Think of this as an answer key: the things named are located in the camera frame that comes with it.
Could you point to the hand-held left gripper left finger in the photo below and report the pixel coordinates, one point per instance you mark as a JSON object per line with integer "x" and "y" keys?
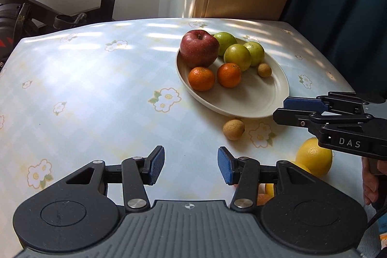
{"x": 157, "y": 165}

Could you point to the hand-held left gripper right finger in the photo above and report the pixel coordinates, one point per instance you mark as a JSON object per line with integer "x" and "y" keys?
{"x": 225, "y": 165}

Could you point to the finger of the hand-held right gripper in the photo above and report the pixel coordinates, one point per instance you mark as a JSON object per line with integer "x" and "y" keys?
{"x": 293, "y": 118}
{"x": 302, "y": 103}

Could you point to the brown longan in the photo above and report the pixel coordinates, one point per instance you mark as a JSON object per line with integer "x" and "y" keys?
{"x": 264, "y": 70}
{"x": 233, "y": 129}

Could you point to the yellow lemon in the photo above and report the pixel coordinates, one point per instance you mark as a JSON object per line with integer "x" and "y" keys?
{"x": 311, "y": 156}
{"x": 302, "y": 168}

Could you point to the mandarin orange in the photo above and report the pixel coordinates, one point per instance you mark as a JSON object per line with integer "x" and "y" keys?
{"x": 263, "y": 199}
{"x": 229, "y": 75}
{"x": 201, "y": 79}

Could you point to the beige oval plate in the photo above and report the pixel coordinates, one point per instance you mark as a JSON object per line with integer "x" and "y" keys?
{"x": 242, "y": 100}

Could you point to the green jujube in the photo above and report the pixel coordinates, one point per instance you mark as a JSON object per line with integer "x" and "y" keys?
{"x": 237, "y": 57}
{"x": 225, "y": 40}
{"x": 256, "y": 51}

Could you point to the person's right hand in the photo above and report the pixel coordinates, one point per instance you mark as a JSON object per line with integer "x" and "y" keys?
{"x": 370, "y": 187}

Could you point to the dark blue curtain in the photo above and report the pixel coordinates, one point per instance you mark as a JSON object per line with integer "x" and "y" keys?
{"x": 341, "y": 10}

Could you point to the floral checked tablecloth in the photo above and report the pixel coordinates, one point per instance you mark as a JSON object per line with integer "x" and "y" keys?
{"x": 90, "y": 88}

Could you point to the shiny red apple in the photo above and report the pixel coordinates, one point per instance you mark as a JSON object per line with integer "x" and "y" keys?
{"x": 198, "y": 48}

